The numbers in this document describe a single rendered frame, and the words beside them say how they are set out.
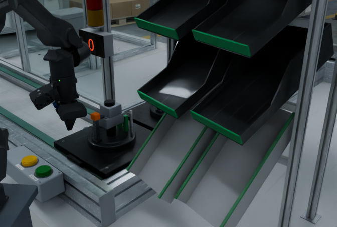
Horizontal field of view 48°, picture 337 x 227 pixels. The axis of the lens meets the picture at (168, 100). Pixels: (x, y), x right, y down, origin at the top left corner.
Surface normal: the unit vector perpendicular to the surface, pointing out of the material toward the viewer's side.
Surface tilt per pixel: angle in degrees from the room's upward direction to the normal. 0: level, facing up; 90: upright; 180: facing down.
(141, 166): 90
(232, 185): 45
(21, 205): 0
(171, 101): 25
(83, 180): 0
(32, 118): 0
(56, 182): 90
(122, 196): 90
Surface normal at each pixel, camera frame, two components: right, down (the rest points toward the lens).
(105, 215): 0.74, 0.28
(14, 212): 0.00, -0.91
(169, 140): -0.56, -0.47
